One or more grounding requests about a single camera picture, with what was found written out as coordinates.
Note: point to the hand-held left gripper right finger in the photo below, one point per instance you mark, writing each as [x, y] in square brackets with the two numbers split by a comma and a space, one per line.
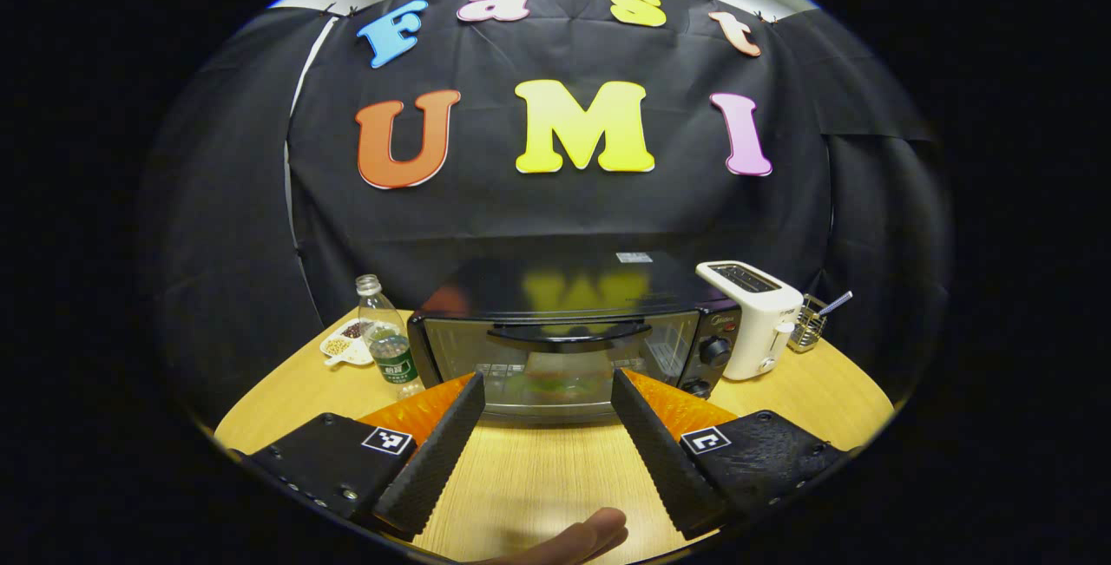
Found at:
[655, 461]

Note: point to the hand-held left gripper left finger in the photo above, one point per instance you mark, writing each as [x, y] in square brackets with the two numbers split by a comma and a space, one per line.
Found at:
[434, 461]

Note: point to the lettuce sandwich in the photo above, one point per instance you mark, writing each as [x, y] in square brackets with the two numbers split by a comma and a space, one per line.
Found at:
[555, 378]

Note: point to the black electric oven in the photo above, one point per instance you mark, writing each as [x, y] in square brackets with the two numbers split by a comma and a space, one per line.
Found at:
[555, 296]

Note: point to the clear plastic water bottle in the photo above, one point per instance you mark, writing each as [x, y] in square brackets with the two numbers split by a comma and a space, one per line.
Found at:
[391, 348]

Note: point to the white divided seasoning dish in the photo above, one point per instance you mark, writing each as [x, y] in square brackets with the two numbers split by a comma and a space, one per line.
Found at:
[343, 344]

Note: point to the white toaster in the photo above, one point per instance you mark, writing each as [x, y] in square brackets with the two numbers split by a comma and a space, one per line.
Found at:
[759, 322]

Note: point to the metal spoon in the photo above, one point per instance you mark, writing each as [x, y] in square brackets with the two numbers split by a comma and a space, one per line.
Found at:
[835, 303]

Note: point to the black backdrop cloth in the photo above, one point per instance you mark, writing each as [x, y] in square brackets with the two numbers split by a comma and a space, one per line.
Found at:
[555, 209]

